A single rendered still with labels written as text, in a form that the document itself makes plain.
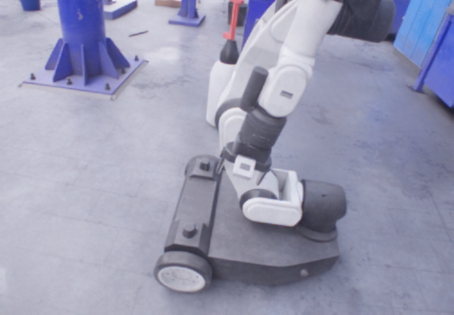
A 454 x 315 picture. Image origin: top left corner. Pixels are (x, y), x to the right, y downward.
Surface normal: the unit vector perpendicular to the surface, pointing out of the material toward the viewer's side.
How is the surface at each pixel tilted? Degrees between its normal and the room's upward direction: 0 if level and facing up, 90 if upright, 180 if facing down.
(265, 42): 90
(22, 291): 0
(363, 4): 90
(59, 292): 0
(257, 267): 90
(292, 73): 90
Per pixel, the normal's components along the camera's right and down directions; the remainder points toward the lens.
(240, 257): 0.12, -0.80
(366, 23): -0.14, 0.85
